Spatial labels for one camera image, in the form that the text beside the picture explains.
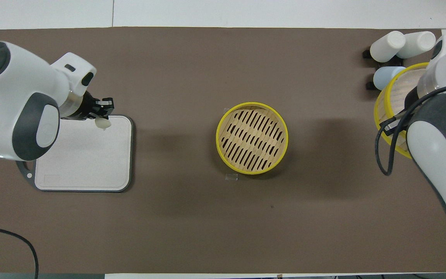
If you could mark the small clear tape piece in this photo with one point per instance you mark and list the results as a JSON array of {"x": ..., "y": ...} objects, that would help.
[{"x": 231, "y": 177}]

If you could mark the light blue plastic bottle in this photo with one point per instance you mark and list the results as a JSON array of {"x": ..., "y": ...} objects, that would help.
[{"x": 385, "y": 75}]

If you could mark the yellow bamboo steamer basket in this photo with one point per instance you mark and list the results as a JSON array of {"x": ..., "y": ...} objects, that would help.
[{"x": 252, "y": 139}]

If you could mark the white cutting board grey rim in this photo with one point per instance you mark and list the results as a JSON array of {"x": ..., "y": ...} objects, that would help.
[{"x": 99, "y": 162}]

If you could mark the brown table mat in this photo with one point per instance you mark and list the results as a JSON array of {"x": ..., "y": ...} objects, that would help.
[{"x": 192, "y": 224}]

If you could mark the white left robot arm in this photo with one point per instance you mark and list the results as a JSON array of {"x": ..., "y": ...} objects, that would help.
[{"x": 18, "y": 89}]

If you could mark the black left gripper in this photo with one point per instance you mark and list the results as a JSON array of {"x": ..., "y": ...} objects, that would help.
[{"x": 87, "y": 106}]

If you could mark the yellow rimmed steamer lid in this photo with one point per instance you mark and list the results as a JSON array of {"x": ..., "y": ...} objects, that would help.
[{"x": 397, "y": 89}]

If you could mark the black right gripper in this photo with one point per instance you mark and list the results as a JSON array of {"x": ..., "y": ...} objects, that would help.
[{"x": 412, "y": 97}]

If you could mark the cream steamed bun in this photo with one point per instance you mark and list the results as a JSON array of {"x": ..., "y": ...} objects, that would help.
[{"x": 103, "y": 123}]

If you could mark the white plastic bottle blue base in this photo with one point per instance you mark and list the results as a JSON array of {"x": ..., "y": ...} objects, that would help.
[{"x": 418, "y": 43}]

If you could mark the black bottle holder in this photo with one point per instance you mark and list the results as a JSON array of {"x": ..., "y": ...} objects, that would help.
[
  {"x": 369, "y": 85},
  {"x": 367, "y": 53}
]

